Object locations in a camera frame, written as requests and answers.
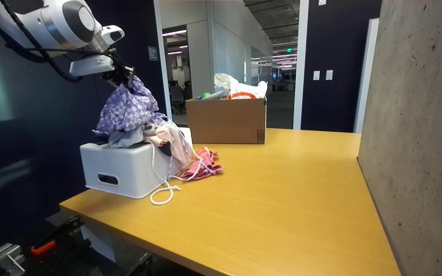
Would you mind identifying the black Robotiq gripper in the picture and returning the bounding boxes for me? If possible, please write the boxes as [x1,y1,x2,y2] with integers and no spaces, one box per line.
[103,48,138,89]

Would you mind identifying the purple patterned cloth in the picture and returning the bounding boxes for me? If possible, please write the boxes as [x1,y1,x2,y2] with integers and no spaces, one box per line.
[92,75,167,138]

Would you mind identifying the pink and orange cloth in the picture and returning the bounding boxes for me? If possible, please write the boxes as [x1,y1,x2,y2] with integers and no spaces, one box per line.
[178,146,224,184]

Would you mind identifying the pink and beige clothes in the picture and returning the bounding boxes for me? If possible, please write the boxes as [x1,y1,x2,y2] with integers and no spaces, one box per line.
[147,141,202,207]

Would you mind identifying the white plastic storage container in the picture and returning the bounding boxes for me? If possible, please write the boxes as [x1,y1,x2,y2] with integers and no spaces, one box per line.
[78,127,195,201]

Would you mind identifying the brown cardboard box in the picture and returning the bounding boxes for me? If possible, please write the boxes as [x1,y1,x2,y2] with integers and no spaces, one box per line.
[184,97,268,146]

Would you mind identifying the white plastic bag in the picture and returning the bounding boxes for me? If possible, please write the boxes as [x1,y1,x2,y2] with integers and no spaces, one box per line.
[212,72,268,101]

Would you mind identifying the white board panel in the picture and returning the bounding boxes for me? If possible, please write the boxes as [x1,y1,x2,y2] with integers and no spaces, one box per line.
[353,17,380,135]

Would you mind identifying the concrete pillar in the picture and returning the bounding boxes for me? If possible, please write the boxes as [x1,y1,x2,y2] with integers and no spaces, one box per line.
[356,0,442,276]

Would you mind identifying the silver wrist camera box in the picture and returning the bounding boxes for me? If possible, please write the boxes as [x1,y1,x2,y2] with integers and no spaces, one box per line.
[67,54,116,78]

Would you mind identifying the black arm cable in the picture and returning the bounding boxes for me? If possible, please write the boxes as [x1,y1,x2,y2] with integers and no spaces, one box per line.
[0,0,87,84]

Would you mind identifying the orange ring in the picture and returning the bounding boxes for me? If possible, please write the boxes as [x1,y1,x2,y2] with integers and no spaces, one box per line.
[228,91,258,101]

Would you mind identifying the orange handled clamp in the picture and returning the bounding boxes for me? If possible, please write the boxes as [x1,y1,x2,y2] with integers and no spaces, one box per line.
[29,216,83,258]

